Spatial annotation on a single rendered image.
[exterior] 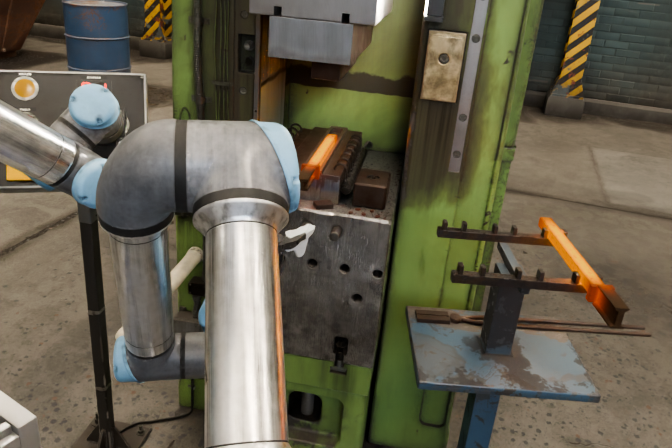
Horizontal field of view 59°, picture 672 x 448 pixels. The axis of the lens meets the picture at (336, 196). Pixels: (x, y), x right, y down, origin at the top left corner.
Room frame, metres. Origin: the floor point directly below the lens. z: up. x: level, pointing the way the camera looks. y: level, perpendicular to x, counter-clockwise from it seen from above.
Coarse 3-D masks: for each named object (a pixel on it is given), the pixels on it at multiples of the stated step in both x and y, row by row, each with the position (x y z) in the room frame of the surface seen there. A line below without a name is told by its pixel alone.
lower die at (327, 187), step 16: (304, 128) 1.84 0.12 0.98; (320, 128) 1.82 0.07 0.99; (304, 144) 1.64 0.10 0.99; (320, 144) 1.62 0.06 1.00; (336, 144) 1.64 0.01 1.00; (304, 160) 1.50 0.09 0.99; (336, 160) 1.52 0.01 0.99; (320, 176) 1.41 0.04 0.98; (336, 176) 1.40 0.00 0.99; (304, 192) 1.41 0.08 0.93; (320, 192) 1.41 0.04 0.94; (336, 192) 1.40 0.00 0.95
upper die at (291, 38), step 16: (272, 16) 1.43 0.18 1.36; (272, 32) 1.43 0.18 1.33; (288, 32) 1.42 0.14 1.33; (304, 32) 1.42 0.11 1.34; (320, 32) 1.41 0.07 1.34; (336, 32) 1.41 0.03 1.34; (352, 32) 1.40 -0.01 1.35; (368, 32) 1.71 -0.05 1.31; (272, 48) 1.43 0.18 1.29; (288, 48) 1.42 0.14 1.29; (304, 48) 1.42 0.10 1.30; (320, 48) 1.41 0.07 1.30; (336, 48) 1.41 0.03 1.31; (352, 48) 1.42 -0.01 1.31
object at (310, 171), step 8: (328, 136) 1.68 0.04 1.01; (336, 136) 1.69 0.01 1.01; (328, 144) 1.61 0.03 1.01; (320, 152) 1.53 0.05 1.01; (328, 152) 1.57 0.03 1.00; (312, 160) 1.46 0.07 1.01; (320, 160) 1.46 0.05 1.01; (304, 168) 1.38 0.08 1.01; (312, 168) 1.39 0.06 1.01; (304, 176) 1.33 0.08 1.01; (312, 176) 1.39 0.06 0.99; (304, 184) 1.32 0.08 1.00
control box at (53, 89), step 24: (0, 72) 1.35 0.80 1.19; (24, 72) 1.37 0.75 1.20; (48, 72) 1.38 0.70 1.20; (72, 72) 1.40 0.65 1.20; (96, 72) 1.41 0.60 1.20; (0, 96) 1.32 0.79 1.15; (48, 96) 1.35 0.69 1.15; (120, 96) 1.40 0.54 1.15; (144, 96) 1.42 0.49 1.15; (48, 120) 1.33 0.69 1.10; (144, 120) 1.39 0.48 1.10; (0, 168) 1.24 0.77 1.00; (0, 192) 1.27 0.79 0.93; (24, 192) 1.29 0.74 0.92
